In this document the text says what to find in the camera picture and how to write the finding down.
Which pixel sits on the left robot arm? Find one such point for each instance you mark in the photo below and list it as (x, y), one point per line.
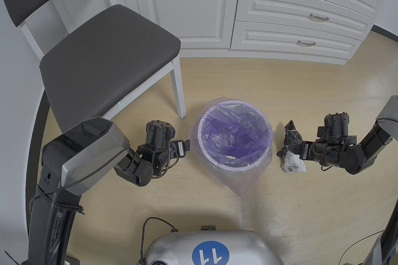
(87, 149)

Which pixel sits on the purple plastic bag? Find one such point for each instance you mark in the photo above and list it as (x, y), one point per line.
(245, 178)

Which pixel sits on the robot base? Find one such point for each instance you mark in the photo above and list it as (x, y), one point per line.
(217, 248)

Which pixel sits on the white trash bin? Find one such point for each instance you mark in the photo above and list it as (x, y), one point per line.
(217, 162)

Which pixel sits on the crumpled white paper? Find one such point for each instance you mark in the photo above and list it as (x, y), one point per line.
(294, 164)

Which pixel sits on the black plastic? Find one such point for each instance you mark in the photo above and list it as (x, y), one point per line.
(292, 135)

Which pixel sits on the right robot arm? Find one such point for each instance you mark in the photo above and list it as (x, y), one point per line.
(370, 145)

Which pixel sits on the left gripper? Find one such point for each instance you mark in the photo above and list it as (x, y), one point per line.
(172, 152)

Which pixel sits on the white chair with grey cushions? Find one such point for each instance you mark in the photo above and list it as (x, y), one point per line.
(102, 65)

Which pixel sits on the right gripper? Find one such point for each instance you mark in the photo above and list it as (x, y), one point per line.
(323, 155)

